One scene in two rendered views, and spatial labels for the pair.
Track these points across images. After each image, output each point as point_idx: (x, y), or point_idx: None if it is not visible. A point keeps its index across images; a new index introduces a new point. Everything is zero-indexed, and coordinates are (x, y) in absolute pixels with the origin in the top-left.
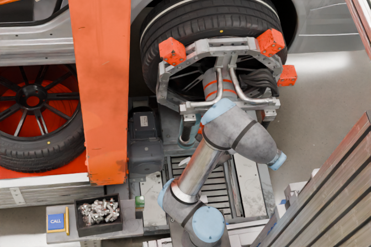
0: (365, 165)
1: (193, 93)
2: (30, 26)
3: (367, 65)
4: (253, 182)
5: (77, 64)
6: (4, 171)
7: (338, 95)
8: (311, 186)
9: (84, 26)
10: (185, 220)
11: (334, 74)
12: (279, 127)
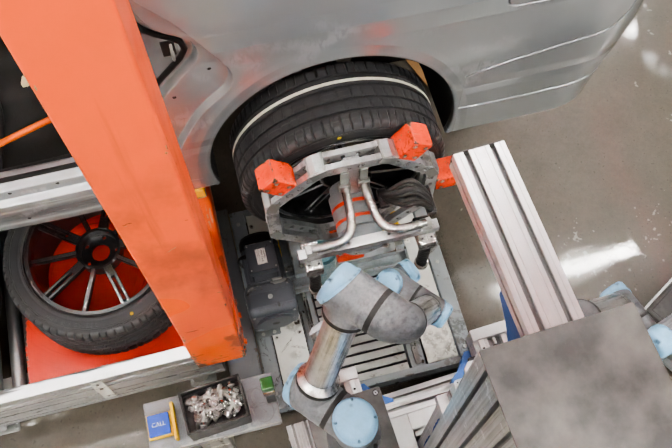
0: (494, 408)
1: (322, 210)
2: (73, 167)
3: (585, 99)
4: None
5: (134, 258)
6: (80, 356)
7: (546, 153)
8: (452, 408)
9: (130, 222)
10: (323, 421)
11: (537, 122)
12: (463, 218)
